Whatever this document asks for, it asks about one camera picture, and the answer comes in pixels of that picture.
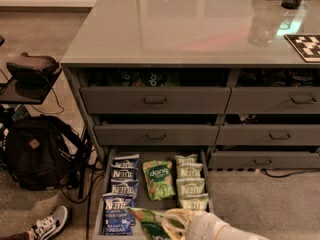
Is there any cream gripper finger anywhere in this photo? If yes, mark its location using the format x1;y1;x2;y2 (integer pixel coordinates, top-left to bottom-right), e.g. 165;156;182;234
163;209;197;240

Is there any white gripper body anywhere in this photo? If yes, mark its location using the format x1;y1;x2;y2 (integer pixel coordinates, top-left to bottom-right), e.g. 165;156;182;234
186;213;230;240

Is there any green dang chip bag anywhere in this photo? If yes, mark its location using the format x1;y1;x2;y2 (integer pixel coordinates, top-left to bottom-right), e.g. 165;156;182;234
128;207;171;240
142;160;176;201

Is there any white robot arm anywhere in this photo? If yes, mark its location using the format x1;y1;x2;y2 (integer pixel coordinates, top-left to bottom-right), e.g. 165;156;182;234
161;209;269;240

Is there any front green Kettle chip bag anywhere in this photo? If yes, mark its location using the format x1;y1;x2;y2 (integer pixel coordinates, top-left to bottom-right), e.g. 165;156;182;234
179;193;209;211

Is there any green kettle chip bag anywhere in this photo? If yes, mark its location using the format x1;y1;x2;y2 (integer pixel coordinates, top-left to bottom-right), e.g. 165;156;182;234
177;163;203;179
176;178;205;197
174;154;198;165
179;193;209;211

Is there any open bottom left drawer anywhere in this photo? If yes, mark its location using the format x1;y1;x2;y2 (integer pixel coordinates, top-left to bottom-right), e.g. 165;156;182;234
92;146;211;240

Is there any front blue Kettle chip bag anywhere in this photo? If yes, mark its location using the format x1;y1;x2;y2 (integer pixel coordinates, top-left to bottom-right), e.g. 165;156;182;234
103;193;132;236

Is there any blue kettle chip bag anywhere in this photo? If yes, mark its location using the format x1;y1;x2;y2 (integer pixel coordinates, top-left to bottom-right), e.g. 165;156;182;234
113;154;140;168
111;165;138;180
111;180;139;210
103;193;132;236

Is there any rear green Kettle chip bag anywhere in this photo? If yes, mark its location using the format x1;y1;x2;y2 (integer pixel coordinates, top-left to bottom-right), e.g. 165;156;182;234
174;154;198;165

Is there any bottom right grey drawer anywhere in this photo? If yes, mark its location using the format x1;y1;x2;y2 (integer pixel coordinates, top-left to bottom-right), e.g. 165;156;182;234
208;151;320;170

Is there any grey drawer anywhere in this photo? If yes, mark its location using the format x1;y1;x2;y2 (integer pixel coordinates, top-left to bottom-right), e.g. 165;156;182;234
216;114;320;146
225;67;320;115
208;151;320;170
93;114;219;146
79;68;232;115

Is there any rear blue Kettle chip bag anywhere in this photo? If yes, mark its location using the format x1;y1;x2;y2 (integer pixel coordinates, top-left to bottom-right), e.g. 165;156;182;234
113;154;140;168

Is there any middle right grey drawer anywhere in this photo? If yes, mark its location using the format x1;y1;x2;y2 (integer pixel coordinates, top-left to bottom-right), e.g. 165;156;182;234
216;114;320;146

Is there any middle left grey drawer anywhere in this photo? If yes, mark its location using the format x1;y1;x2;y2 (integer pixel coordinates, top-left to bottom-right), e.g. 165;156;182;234
93;114;219;146

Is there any top right grey drawer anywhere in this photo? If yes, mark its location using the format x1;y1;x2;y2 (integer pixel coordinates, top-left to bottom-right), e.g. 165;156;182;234
225;67;320;115

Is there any top left grey drawer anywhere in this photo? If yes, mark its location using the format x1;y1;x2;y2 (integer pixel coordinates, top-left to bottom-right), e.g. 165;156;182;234
79;68;232;115

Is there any grey drawer cabinet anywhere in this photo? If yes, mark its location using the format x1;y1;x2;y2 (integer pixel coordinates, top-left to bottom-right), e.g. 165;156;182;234
62;0;320;162

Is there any grey white sneaker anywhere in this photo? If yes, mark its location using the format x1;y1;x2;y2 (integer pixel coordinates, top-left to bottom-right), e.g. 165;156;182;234
31;206;69;240

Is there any black backpack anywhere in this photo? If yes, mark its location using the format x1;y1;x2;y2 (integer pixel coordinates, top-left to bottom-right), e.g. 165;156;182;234
5;115;83;191

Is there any black device on side table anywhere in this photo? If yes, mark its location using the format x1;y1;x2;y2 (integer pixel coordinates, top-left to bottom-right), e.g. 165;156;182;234
6;52;59;85

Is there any black white marker tag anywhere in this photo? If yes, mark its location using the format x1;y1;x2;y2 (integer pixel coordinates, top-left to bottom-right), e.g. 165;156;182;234
285;34;320;62

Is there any black floor cable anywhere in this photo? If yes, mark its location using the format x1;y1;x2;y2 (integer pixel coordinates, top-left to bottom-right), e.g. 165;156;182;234
260;168;320;179

